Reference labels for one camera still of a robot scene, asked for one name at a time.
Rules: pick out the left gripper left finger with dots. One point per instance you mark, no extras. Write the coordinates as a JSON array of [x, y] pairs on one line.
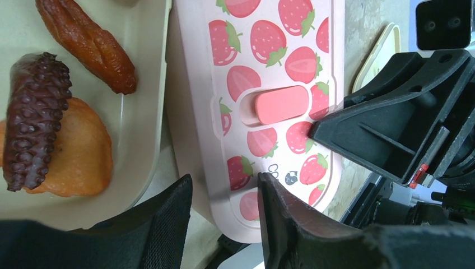
[[149, 235]]

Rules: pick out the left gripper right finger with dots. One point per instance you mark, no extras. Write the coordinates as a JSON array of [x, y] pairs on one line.
[[295, 235]]

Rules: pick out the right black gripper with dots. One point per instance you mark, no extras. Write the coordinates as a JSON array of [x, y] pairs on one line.
[[414, 124]]

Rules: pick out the pink lunch box lid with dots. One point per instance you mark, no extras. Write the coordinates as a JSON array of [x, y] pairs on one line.
[[256, 76]]

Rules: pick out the dark red octopus tentacle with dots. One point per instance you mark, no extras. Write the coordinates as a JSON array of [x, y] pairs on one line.
[[39, 92]]

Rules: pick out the red brown sausage piece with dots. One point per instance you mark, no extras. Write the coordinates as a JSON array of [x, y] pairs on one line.
[[94, 47]]

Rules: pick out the cream lunch box lid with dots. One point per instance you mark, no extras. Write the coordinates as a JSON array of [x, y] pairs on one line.
[[388, 44]]

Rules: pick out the cream lunch box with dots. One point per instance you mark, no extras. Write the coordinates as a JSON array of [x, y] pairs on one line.
[[133, 121]]

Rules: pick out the white power bank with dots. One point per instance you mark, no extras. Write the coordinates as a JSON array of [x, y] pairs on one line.
[[243, 261]]

